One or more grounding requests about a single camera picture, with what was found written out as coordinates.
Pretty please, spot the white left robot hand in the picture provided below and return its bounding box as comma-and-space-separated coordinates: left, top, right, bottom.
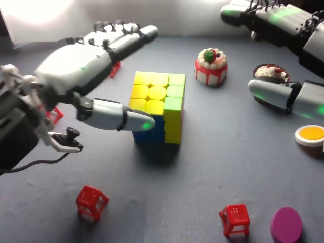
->
35, 21, 159, 132

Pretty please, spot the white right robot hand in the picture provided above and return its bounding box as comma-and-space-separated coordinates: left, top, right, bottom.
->
220, 0, 324, 119

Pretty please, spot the Rubik's cube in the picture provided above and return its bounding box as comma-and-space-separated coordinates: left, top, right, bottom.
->
128, 71, 187, 152

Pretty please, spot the red toy stool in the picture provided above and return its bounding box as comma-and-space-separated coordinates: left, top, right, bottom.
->
76, 185, 110, 221
219, 203, 251, 237
45, 106, 64, 124
109, 60, 122, 78

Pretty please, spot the toy chocolate cupcake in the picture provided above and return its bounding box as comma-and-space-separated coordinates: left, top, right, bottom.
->
253, 63, 291, 105

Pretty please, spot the toy strawberry cake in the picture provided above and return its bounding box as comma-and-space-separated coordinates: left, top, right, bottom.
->
194, 47, 228, 88

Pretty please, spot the white backdrop sheet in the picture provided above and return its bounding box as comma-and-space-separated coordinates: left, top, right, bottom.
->
0, 0, 256, 49

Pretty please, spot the white disc with yellow top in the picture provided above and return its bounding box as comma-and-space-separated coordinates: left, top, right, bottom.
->
294, 124, 324, 147

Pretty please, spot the grey table cloth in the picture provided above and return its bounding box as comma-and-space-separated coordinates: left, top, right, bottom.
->
0, 35, 324, 243

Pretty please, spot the magenta round disc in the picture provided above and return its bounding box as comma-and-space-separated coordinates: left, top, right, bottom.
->
270, 207, 303, 243

